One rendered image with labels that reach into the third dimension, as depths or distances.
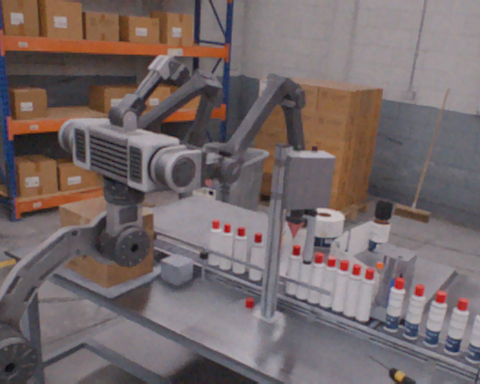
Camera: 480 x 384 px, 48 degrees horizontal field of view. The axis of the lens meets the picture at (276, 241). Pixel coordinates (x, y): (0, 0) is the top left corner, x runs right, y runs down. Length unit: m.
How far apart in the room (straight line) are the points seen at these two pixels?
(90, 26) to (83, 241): 3.99
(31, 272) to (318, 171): 0.99
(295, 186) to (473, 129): 4.71
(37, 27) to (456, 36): 4.21
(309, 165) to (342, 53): 5.30
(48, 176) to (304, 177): 4.04
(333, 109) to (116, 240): 3.90
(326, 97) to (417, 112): 1.52
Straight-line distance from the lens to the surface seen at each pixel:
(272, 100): 1.84
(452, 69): 6.50
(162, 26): 6.30
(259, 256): 2.19
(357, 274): 1.99
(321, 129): 5.55
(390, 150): 6.83
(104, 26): 5.79
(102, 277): 2.22
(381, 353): 1.98
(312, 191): 1.88
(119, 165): 1.74
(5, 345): 1.73
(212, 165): 1.67
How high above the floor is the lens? 1.86
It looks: 21 degrees down
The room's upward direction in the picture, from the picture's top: 6 degrees clockwise
